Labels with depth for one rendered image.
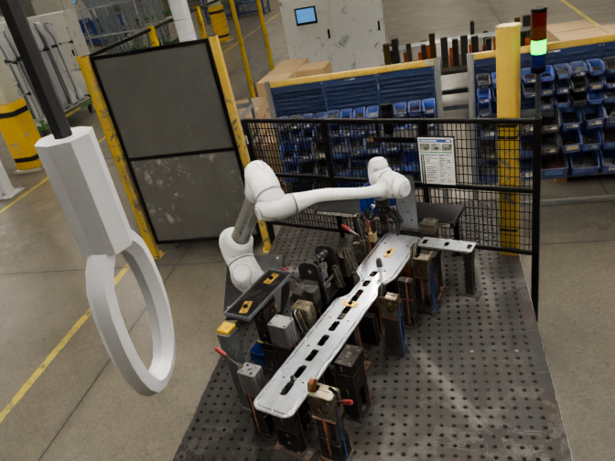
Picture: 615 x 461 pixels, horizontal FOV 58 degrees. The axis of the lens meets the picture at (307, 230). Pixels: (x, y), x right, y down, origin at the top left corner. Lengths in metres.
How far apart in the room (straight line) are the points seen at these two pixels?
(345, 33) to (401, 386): 7.37
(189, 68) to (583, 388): 3.65
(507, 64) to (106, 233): 2.89
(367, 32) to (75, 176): 9.17
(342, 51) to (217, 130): 4.84
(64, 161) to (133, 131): 5.07
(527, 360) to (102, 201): 2.64
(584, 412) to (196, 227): 3.61
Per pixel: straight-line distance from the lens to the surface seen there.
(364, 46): 9.37
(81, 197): 0.19
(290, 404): 2.24
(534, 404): 2.58
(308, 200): 2.60
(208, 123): 4.91
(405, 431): 2.48
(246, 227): 2.88
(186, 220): 5.44
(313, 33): 9.44
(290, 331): 2.46
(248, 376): 2.32
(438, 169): 3.29
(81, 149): 0.18
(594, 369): 3.81
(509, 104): 3.09
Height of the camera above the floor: 2.57
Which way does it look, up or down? 28 degrees down
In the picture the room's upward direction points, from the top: 12 degrees counter-clockwise
